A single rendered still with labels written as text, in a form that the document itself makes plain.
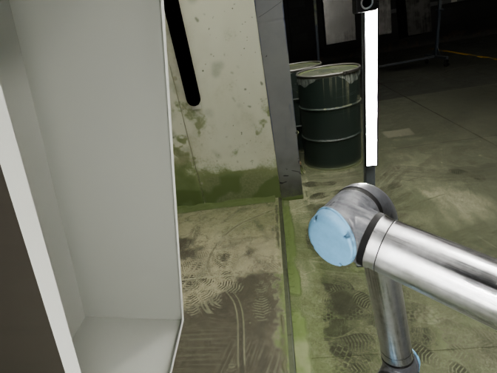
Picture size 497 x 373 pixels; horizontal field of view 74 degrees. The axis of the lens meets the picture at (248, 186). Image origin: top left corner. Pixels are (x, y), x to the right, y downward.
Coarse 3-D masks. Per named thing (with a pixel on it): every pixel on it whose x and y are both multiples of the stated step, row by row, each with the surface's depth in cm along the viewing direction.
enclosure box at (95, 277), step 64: (0, 0) 72; (64, 0) 74; (128, 0) 74; (0, 64) 72; (64, 64) 80; (128, 64) 80; (0, 128) 26; (64, 128) 87; (128, 128) 87; (0, 192) 28; (64, 192) 95; (128, 192) 95; (0, 256) 31; (64, 256) 102; (128, 256) 105; (0, 320) 34; (64, 320) 37; (128, 320) 116
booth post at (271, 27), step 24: (264, 0) 211; (264, 24) 217; (264, 48) 224; (264, 72) 231; (288, 72) 230; (288, 96) 237; (288, 120) 245; (288, 144) 253; (288, 168) 262; (288, 192) 272
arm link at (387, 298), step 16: (384, 192) 76; (384, 208) 72; (368, 272) 85; (368, 288) 88; (384, 288) 84; (400, 288) 85; (384, 304) 86; (400, 304) 86; (384, 320) 88; (400, 320) 87; (384, 336) 90; (400, 336) 89; (384, 352) 94; (400, 352) 91; (384, 368) 96; (400, 368) 92; (416, 368) 96
